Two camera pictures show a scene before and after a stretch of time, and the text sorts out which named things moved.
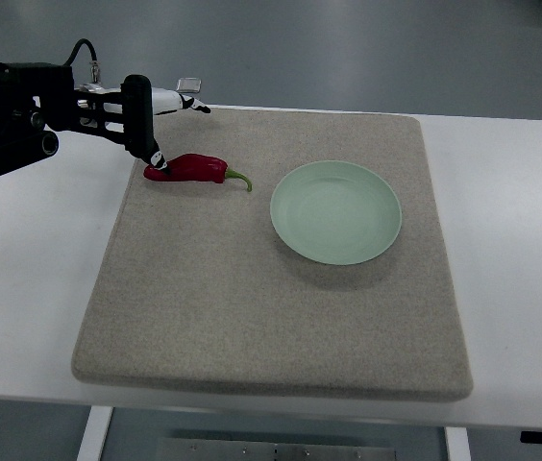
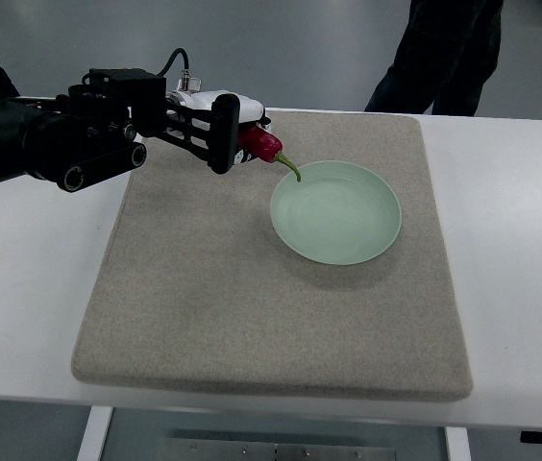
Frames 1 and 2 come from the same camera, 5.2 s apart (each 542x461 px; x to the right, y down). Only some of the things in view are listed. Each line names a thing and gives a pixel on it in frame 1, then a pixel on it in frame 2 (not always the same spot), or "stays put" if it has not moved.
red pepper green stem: (194, 167) → (260, 142)
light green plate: (337, 213) stays put
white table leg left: (94, 434) stays put
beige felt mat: (193, 289) stays put
